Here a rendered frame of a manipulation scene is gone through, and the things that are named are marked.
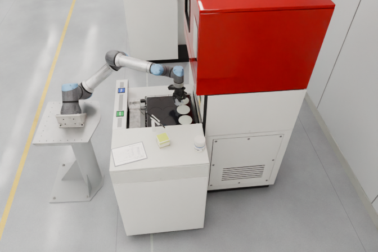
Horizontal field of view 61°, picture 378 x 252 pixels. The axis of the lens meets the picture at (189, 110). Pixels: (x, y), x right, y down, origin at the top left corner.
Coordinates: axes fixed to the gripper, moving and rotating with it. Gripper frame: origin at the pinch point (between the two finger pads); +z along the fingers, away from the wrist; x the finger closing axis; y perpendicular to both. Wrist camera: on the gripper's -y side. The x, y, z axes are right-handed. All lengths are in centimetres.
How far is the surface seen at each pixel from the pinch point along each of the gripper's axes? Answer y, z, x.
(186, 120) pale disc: 16.1, 1.3, -6.7
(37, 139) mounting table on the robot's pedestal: -54, 9, -89
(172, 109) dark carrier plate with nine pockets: 0.9, 1.4, -6.1
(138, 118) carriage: -12.8, 3.3, -28.8
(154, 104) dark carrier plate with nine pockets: -13.7, 1.4, -11.2
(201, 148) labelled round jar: 47, -10, -26
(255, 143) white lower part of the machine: 59, 22, 26
